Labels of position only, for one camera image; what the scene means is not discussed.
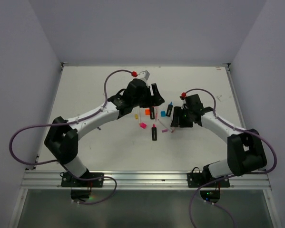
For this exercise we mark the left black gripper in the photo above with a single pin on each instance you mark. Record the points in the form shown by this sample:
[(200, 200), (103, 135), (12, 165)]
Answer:
[(153, 100)]

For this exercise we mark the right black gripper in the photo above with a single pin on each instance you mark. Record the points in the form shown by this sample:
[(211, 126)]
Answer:
[(177, 111)]

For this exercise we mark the pink translucent highlighter pen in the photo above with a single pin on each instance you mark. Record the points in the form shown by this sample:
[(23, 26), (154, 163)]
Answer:
[(156, 113)]

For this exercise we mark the black orange highlighter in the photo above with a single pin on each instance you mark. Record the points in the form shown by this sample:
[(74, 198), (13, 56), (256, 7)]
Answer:
[(152, 113)]

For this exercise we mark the black blue highlighter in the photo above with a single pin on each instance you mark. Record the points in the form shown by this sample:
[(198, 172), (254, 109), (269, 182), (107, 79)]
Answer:
[(169, 109)]

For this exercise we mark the white yellow pen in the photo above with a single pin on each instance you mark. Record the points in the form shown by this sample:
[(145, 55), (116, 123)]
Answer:
[(139, 116)]

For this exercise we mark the white pen pink cap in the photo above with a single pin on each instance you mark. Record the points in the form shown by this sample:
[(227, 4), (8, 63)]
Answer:
[(164, 125)]

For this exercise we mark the pink highlighter cap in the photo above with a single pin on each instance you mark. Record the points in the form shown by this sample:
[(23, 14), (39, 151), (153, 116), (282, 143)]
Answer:
[(143, 125)]

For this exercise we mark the black marker pen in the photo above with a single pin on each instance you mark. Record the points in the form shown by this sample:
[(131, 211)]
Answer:
[(154, 132)]

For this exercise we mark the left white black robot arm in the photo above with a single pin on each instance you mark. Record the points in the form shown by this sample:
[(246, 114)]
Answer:
[(63, 137)]

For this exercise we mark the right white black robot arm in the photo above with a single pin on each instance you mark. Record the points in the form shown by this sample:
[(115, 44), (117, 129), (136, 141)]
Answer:
[(245, 152)]

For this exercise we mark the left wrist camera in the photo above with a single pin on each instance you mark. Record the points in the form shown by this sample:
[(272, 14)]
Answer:
[(144, 76)]

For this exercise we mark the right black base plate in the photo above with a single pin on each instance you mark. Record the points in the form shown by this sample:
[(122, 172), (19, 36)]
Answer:
[(195, 180)]

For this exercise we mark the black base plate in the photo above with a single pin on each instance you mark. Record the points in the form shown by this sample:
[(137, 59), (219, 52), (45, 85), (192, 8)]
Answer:
[(69, 181), (195, 180)]

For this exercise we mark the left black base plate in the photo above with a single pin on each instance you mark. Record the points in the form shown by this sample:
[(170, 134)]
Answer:
[(69, 181)]

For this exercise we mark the aluminium mounting rail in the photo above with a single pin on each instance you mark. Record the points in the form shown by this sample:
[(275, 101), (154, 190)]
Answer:
[(142, 180)]

